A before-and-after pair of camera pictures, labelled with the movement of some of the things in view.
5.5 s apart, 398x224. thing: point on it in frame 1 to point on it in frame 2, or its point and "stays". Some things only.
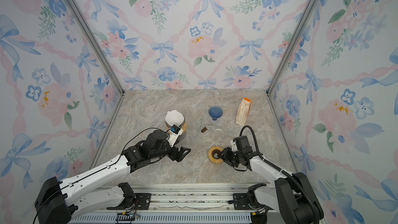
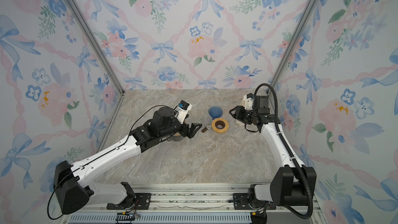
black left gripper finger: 183,151 to 196,126
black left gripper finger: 178,156 to 192,131
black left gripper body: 168,151 to 182,129
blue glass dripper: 215,112 stays
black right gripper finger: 225,151 to 236,110
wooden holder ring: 217,161 to 219,125
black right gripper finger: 223,158 to 236,114
